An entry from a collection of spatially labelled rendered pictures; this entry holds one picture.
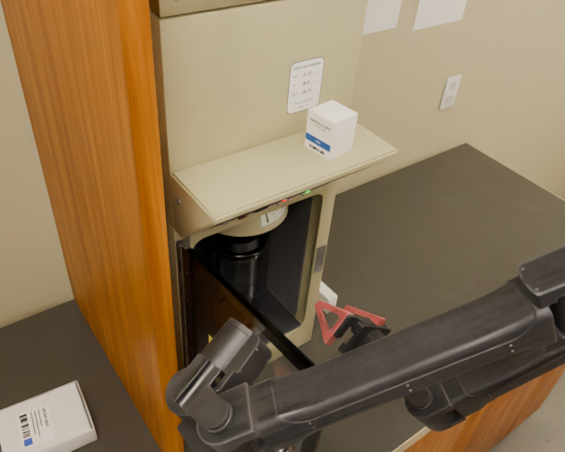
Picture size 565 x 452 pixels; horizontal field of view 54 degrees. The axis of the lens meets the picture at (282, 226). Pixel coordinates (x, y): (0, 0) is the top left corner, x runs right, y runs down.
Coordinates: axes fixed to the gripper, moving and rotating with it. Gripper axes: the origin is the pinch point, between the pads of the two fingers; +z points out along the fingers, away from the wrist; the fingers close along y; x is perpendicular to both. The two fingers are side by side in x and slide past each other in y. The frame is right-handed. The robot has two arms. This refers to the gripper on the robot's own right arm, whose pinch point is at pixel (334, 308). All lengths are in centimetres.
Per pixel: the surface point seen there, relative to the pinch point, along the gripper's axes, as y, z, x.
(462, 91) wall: -83, 54, -59
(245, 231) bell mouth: 18.1, 12.6, -4.3
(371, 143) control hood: 17.2, 2.1, -28.2
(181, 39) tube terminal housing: 49, 10, -26
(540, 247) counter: -80, 1, -30
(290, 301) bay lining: -10.2, 15.0, 9.4
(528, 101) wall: -130, 54, -76
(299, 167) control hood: 27.9, 2.5, -20.0
